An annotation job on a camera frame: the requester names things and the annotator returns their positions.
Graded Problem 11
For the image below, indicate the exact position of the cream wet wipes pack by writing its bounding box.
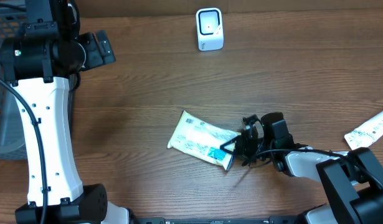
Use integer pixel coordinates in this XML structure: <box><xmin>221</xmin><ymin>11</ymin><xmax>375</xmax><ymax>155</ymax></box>
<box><xmin>167</xmin><ymin>111</ymin><xmax>240</xmax><ymax>171</ymax></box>

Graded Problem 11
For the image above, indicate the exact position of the white tube gold cap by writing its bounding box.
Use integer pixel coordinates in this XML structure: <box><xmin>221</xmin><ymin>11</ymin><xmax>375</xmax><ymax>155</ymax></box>
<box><xmin>344</xmin><ymin>111</ymin><xmax>383</xmax><ymax>150</ymax></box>

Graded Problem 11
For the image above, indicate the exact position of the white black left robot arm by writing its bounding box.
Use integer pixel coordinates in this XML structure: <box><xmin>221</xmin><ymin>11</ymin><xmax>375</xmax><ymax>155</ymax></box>
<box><xmin>0</xmin><ymin>0</ymin><xmax>133</xmax><ymax>224</ymax></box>

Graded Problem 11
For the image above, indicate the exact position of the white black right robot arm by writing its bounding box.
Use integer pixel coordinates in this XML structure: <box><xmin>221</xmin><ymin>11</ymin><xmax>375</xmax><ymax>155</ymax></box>
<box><xmin>228</xmin><ymin>129</ymin><xmax>383</xmax><ymax>224</ymax></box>

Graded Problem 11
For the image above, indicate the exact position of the white barcode scanner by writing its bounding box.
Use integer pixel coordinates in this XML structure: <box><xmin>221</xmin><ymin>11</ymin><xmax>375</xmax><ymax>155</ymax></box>
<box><xmin>196</xmin><ymin>7</ymin><xmax>224</xmax><ymax>51</ymax></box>

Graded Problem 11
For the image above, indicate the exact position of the dark grey plastic basket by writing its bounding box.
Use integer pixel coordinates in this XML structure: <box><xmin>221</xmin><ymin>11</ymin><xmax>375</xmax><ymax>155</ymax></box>
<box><xmin>0</xmin><ymin>1</ymin><xmax>27</xmax><ymax>160</ymax></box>

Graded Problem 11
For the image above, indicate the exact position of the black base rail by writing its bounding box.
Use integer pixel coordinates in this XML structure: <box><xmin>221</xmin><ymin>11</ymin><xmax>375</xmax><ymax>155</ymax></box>
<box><xmin>133</xmin><ymin>215</ymin><xmax>306</xmax><ymax>224</ymax></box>

